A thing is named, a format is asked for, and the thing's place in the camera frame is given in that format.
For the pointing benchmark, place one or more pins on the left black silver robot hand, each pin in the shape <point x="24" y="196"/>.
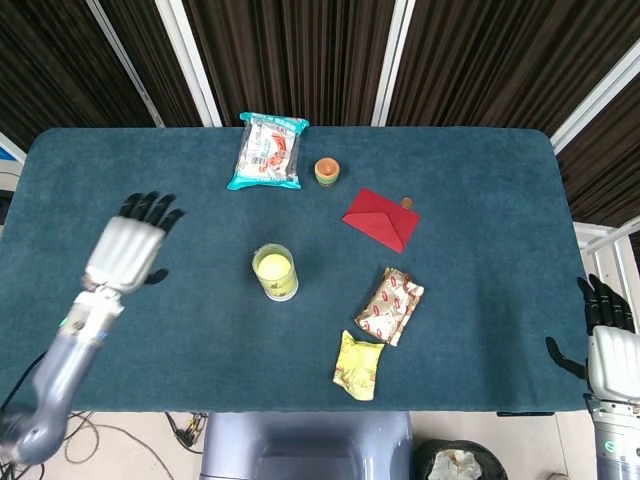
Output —
<point x="122" y="250"/>

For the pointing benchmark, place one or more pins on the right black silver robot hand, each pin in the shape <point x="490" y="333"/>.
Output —
<point x="615" y="360"/>

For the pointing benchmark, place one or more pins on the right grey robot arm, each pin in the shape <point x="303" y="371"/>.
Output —
<point x="617" y="440"/>

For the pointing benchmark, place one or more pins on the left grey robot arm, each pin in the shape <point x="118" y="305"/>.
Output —
<point x="60" y="365"/>

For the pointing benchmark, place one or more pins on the white metal rack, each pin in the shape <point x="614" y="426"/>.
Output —
<point x="610" y="250"/>

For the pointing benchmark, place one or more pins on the blue table cloth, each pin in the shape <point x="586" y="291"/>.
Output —
<point x="200" y="340"/>

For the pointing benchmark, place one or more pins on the blue white sign board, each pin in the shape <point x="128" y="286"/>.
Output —
<point x="9" y="150"/>

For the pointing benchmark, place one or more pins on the teal clear snack package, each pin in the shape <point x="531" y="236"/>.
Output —
<point x="267" y="155"/>

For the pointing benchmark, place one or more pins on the clear plastic ball tube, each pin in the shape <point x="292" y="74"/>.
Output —
<point x="295" y="285"/>

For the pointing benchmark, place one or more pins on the black trash bin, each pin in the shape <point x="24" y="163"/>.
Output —
<point x="460" y="460"/>

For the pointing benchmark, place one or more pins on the small orange green cup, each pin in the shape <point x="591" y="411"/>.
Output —
<point x="327" y="171"/>

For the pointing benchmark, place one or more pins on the yellow snack packet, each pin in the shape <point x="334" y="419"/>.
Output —
<point x="357" y="365"/>

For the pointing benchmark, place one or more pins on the small brown coin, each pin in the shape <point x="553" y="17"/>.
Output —
<point x="406" y="202"/>

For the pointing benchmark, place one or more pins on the red paper envelope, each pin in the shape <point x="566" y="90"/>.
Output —
<point x="382" y="217"/>

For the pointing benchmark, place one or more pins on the blue-grey robot torso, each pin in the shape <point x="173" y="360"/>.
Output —
<point x="310" y="445"/>

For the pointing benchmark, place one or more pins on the dark brown curtain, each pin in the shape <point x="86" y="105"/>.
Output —
<point x="310" y="55"/>

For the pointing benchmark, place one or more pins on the thin grey frame post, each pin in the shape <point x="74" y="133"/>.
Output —
<point x="125" y="65"/>

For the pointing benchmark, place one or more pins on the wide white frame post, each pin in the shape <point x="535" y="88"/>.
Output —
<point x="190" y="65"/>
<point x="395" y="60"/>

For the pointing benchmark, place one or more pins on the slanted white frame beam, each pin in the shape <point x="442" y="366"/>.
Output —
<point x="600" y="97"/>

